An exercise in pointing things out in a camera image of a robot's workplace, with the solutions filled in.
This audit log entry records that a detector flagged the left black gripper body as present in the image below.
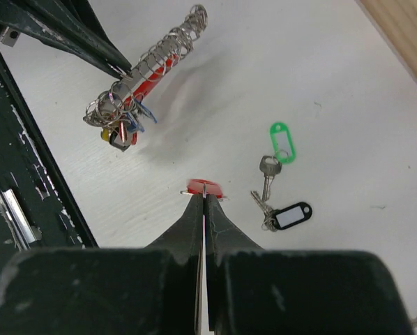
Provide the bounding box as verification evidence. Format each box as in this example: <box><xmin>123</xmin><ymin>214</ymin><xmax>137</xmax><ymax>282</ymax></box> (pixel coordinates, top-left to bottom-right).
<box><xmin>0</xmin><ymin>1</ymin><xmax>24</xmax><ymax>47</ymax></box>

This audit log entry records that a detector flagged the wooden clothes rack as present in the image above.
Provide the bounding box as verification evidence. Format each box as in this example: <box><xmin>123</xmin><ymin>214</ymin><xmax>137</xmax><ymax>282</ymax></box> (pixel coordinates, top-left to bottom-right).
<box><xmin>358</xmin><ymin>1</ymin><xmax>417</xmax><ymax>83</ymax></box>

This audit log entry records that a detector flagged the grey key holder with rings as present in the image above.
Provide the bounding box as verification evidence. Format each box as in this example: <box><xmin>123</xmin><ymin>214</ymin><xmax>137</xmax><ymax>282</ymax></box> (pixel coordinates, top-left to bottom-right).
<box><xmin>83</xmin><ymin>4</ymin><xmax>208</xmax><ymax>151</ymax></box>

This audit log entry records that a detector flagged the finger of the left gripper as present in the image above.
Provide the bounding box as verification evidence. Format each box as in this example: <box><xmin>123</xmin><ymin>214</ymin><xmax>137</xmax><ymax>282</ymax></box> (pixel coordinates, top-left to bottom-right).
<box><xmin>16</xmin><ymin>0</ymin><xmax>121</xmax><ymax>79</ymax></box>
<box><xmin>52</xmin><ymin>1</ymin><xmax>132</xmax><ymax>73</ymax></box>

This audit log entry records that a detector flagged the black tag key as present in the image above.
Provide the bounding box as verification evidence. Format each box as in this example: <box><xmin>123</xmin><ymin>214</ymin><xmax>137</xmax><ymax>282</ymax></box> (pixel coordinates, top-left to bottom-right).
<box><xmin>250</xmin><ymin>191</ymin><xmax>313</xmax><ymax>232</ymax></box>

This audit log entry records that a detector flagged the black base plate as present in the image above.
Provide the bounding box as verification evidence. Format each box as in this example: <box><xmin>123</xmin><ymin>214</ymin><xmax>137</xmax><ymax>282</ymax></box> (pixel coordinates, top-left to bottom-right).
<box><xmin>0</xmin><ymin>53</ymin><xmax>98</xmax><ymax>274</ymax></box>

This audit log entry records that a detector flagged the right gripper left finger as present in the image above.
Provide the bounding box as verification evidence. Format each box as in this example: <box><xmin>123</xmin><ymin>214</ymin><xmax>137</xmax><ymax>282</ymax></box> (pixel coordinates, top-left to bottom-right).
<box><xmin>0</xmin><ymin>195</ymin><xmax>204</xmax><ymax>334</ymax></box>

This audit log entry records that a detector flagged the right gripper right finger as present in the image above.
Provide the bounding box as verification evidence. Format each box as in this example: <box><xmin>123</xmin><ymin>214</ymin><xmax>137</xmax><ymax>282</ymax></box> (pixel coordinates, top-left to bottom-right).
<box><xmin>204</xmin><ymin>195</ymin><xmax>413</xmax><ymax>334</ymax></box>

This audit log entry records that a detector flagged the red tag key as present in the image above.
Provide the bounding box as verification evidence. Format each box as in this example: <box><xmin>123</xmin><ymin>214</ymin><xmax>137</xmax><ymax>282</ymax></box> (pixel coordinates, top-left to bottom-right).
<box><xmin>180</xmin><ymin>179</ymin><xmax>228</xmax><ymax>202</ymax></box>

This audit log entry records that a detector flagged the green tag key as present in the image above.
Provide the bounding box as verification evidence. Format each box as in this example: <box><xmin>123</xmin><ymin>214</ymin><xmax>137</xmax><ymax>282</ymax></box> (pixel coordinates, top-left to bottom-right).
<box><xmin>259</xmin><ymin>121</ymin><xmax>296</xmax><ymax>203</ymax></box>

